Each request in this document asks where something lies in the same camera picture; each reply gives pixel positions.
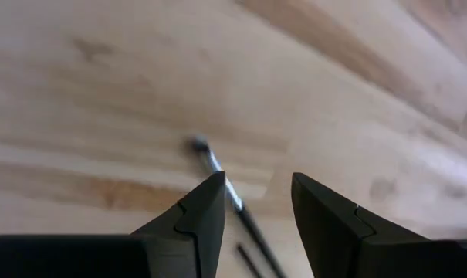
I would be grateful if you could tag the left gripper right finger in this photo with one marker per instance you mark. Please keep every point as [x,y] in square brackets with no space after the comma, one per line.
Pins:
[333,239]

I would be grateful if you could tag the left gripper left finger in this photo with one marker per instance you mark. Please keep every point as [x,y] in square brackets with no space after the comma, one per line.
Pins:
[179,247]

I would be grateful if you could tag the gold ferrule black paintbrush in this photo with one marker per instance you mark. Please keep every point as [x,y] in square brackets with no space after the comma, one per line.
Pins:
[249,262]

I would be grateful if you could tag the silver ferrule black paintbrush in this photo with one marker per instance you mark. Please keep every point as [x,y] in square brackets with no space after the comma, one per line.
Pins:
[252,228]

